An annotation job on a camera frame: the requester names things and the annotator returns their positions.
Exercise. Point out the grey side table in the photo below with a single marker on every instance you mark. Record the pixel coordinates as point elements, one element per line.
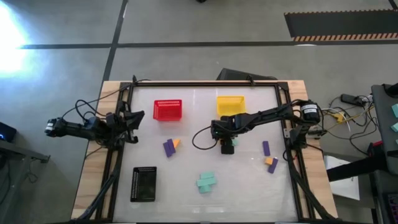
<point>384,124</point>

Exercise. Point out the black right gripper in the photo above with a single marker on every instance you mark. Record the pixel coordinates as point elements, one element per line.
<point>224,129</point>

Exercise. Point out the black aluminium table frame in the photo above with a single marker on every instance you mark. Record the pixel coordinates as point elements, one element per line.
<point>186,83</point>

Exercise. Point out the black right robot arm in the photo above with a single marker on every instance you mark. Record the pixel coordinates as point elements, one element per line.
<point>267,115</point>

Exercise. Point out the orange cube block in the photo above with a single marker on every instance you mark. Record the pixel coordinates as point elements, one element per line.
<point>269,161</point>

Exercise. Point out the yellow plastic basket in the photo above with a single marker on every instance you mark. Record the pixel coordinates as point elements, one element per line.
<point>230,104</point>

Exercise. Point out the orange triangular block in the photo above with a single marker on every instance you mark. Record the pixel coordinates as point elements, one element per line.
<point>177,143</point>

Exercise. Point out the grey metal stand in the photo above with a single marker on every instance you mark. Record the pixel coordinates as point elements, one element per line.
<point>18,149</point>

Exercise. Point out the white paper sheet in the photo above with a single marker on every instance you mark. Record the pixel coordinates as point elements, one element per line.
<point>345,188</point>

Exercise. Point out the black hazard-striped floor mat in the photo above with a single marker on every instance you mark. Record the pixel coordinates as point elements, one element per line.
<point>342,23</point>

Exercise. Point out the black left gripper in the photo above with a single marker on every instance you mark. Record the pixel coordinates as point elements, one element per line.
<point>127,118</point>

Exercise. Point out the white glossy table board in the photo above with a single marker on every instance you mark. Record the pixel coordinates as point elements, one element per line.
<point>186,161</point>

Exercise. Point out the black box blue light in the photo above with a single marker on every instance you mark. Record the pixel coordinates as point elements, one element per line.
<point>6,132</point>

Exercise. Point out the black plastic basket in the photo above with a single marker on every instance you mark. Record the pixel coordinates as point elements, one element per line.
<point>143,185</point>

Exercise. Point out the black monitor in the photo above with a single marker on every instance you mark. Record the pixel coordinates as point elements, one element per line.
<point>233,74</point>

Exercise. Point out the small teal block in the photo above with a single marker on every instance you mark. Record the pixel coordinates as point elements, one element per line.
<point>235,142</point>

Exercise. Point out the long teal block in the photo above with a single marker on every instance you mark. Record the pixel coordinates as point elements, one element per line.
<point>206,182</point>

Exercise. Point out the teal rectangular block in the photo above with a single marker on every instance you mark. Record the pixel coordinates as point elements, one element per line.
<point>207,175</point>

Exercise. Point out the black side table leg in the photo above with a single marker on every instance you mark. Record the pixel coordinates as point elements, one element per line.
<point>357,168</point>

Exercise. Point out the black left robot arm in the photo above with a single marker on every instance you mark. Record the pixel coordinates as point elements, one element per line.
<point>74,128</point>

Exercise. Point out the red plastic basket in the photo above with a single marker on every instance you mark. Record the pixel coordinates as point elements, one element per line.
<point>168,110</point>

